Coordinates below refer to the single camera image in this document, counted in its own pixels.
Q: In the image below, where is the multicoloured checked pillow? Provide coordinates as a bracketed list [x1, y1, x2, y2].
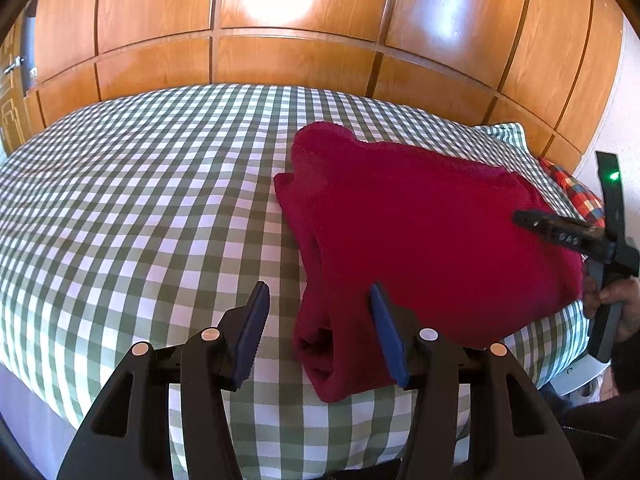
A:
[537, 156, 607, 228]

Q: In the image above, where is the person's dark clothing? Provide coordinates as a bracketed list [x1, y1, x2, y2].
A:
[542, 340, 640, 480]

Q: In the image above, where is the green checked bed cover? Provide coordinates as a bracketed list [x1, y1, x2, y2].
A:
[0, 82, 608, 480]

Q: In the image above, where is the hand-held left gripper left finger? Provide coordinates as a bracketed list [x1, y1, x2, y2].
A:
[56, 281, 271, 480]

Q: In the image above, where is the red fleece garment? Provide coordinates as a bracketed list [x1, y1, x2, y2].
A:
[273, 121, 585, 404]

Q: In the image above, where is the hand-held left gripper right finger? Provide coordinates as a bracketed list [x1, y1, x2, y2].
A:
[369, 282, 586, 480]

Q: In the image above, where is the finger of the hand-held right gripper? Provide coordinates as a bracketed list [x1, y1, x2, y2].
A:
[512, 210, 617, 262]

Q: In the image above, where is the brown wooden door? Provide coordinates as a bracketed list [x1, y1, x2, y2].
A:
[0, 0, 41, 156]

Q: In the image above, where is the person's right hand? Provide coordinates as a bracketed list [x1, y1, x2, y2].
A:
[581, 275, 640, 347]

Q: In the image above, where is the wooden wardrobe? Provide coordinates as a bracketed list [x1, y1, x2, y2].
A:
[22, 0, 626, 171]

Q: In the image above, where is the white plastic chair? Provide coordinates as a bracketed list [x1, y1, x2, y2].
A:
[549, 350, 608, 397]

